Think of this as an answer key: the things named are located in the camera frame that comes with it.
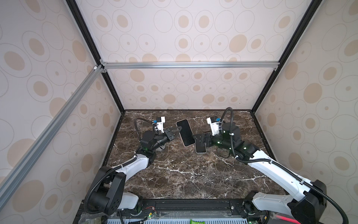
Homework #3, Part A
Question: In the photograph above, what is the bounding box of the diagonal aluminium rail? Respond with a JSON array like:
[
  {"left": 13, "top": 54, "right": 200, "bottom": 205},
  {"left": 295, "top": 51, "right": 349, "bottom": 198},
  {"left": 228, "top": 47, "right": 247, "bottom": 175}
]
[{"left": 1, "top": 65, "right": 103, "bottom": 210}]

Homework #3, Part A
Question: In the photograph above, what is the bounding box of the pink pen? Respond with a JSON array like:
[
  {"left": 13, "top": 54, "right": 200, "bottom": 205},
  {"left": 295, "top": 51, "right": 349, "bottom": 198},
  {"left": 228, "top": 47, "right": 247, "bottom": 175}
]
[{"left": 274, "top": 214, "right": 300, "bottom": 224}]

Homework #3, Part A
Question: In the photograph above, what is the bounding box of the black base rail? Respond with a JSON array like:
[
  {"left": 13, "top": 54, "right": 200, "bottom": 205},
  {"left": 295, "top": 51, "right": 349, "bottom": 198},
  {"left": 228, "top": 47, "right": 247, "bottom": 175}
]
[{"left": 73, "top": 197, "right": 314, "bottom": 224}]

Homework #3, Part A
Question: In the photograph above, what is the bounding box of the horizontal aluminium rail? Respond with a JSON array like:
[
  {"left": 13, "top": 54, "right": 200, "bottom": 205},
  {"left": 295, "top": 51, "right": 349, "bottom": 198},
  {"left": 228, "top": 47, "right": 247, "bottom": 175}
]
[{"left": 95, "top": 61, "right": 280, "bottom": 71}]

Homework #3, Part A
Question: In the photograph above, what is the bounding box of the phone in grey case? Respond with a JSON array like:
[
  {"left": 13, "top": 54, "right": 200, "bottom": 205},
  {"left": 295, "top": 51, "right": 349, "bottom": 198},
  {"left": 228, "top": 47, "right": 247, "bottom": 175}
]
[{"left": 195, "top": 143, "right": 207, "bottom": 154}]

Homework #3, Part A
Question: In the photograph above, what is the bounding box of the green tag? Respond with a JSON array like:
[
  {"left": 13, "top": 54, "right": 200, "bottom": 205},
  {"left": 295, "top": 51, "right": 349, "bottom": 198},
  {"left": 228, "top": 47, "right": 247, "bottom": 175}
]
[{"left": 190, "top": 219, "right": 205, "bottom": 224}]

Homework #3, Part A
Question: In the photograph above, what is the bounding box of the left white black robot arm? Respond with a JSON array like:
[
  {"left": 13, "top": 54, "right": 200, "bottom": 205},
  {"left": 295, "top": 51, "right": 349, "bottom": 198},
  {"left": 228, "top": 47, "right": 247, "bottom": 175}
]
[{"left": 84, "top": 127, "right": 182, "bottom": 215}]

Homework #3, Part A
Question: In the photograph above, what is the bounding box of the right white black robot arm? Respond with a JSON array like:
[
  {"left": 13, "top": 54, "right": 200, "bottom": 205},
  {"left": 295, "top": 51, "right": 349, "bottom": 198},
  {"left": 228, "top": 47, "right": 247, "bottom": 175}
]
[{"left": 193, "top": 122, "right": 349, "bottom": 224}]

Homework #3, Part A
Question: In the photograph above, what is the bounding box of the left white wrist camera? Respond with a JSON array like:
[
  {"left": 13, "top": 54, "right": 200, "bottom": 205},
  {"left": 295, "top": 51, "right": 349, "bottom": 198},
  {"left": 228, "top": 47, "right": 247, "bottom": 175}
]
[{"left": 153, "top": 116, "right": 166, "bottom": 134}]

